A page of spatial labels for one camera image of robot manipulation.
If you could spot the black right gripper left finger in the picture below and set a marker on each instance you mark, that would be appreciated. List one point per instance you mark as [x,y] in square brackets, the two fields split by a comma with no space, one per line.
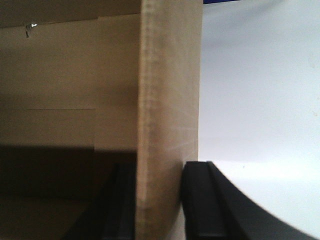
[111,215]

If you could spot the brown EcoFlow cardboard box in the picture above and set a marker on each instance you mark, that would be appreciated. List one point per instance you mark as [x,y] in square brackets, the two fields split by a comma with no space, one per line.
[86,85]

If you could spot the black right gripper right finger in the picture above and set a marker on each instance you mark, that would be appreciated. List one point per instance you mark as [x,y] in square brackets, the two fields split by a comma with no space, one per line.
[215,209]

